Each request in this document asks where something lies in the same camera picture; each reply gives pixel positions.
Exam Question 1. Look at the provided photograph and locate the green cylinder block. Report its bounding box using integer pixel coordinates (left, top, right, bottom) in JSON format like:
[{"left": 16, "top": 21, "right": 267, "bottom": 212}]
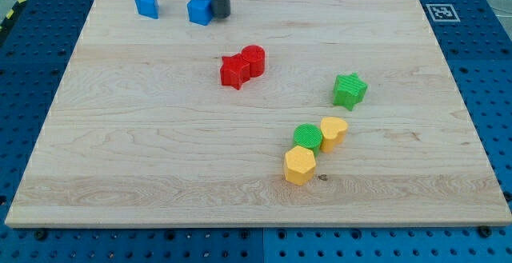
[{"left": 293, "top": 123, "right": 323, "bottom": 157}]

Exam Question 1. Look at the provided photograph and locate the blue cube block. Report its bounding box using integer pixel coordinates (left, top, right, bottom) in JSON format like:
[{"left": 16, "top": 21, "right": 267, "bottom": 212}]
[{"left": 186, "top": 0, "right": 213, "bottom": 26}]

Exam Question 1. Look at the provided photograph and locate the black yellow hazard tape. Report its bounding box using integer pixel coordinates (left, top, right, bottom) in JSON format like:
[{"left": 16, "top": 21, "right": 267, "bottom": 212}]
[{"left": 1, "top": 0, "right": 29, "bottom": 33}]

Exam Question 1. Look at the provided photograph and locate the green star block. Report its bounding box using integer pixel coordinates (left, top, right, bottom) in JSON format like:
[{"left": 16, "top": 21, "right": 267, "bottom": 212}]
[{"left": 333, "top": 73, "right": 368, "bottom": 111}]

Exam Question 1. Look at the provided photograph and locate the white fiducial marker tag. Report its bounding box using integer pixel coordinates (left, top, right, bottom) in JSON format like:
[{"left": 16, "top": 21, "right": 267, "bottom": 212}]
[{"left": 426, "top": 3, "right": 460, "bottom": 22}]

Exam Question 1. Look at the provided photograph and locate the yellow heart block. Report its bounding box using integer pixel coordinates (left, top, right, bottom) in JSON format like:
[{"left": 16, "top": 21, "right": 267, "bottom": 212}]
[{"left": 320, "top": 117, "right": 349, "bottom": 153}]

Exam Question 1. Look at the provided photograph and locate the red cylinder block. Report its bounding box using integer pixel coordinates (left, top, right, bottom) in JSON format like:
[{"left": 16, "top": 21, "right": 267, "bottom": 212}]
[{"left": 241, "top": 45, "right": 266, "bottom": 78}]

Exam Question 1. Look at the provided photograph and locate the blue triangular block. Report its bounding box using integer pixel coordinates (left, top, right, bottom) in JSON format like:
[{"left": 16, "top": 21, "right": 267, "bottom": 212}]
[{"left": 134, "top": 0, "right": 159, "bottom": 19}]

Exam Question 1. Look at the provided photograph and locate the yellow hexagon block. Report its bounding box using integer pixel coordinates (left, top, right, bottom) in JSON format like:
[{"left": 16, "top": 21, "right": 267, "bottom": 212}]
[{"left": 283, "top": 145, "right": 316, "bottom": 185}]

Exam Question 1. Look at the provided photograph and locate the wooden board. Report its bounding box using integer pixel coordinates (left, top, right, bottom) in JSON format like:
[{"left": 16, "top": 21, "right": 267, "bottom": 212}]
[{"left": 6, "top": 0, "right": 511, "bottom": 229}]

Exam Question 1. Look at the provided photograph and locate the red star block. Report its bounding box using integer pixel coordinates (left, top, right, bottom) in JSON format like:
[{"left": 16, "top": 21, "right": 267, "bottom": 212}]
[{"left": 220, "top": 54, "right": 250, "bottom": 90}]

